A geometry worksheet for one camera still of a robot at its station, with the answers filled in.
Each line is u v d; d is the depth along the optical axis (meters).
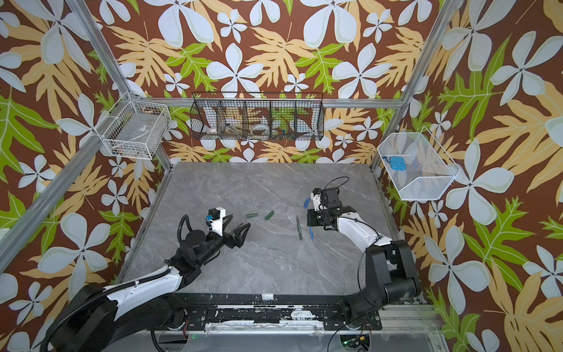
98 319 0.41
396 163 0.86
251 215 1.01
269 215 1.01
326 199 0.72
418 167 0.84
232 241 0.72
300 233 0.96
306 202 1.05
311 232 0.89
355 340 0.73
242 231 0.73
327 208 0.78
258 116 0.97
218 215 0.69
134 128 0.87
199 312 0.75
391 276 0.44
